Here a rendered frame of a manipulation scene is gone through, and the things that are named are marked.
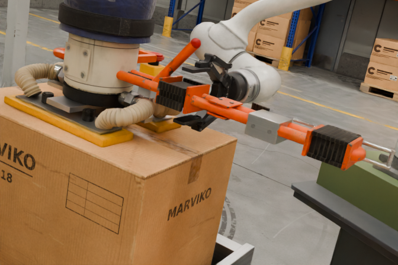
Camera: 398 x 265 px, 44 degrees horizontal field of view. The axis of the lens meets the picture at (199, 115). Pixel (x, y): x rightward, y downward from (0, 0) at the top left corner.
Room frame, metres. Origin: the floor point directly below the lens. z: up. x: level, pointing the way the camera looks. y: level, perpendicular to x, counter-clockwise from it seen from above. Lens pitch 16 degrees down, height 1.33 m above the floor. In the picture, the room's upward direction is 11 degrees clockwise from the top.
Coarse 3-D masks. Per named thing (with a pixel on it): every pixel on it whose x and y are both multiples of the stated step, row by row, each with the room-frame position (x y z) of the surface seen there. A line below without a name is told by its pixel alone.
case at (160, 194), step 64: (0, 128) 1.07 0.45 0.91; (128, 128) 1.14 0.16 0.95; (0, 192) 1.06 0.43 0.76; (64, 192) 0.97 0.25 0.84; (128, 192) 0.89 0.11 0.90; (192, 192) 1.06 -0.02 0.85; (0, 256) 1.06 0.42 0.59; (64, 256) 0.96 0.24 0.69; (128, 256) 0.88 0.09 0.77; (192, 256) 1.11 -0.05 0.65
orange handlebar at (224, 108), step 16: (64, 48) 1.28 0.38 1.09; (128, 80) 1.11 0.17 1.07; (144, 80) 1.09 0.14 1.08; (192, 96) 1.02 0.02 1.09; (208, 96) 1.05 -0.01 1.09; (208, 112) 0.99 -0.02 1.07; (224, 112) 0.97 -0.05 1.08; (240, 112) 0.96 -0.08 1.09; (288, 128) 0.91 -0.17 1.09; (304, 128) 0.93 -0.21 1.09; (352, 160) 0.84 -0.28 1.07
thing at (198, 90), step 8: (160, 80) 1.04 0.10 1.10; (168, 80) 1.07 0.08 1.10; (176, 80) 1.10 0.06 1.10; (184, 80) 1.11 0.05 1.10; (192, 80) 1.10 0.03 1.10; (160, 88) 1.04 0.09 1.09; (168, 88) 1.03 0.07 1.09; (176, 88) 1.01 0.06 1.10; (184, 88) 1.01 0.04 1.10; (192, 88) 1.02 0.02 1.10; (200, 88) 1.04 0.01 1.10; (208, 88) 1.07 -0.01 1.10; (160, 96) 1.04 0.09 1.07; (168, 96) 1.03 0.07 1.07; (176, 96) 1.02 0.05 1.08; (184, 96) 1.01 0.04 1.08; (200, 96) 1.05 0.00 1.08; (160, 104) 1.03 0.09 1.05; (168, 104) 1.02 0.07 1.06; (176, 104) 1.01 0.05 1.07; (184, 104) 1.01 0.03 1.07; (184, 112) 1.01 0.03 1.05
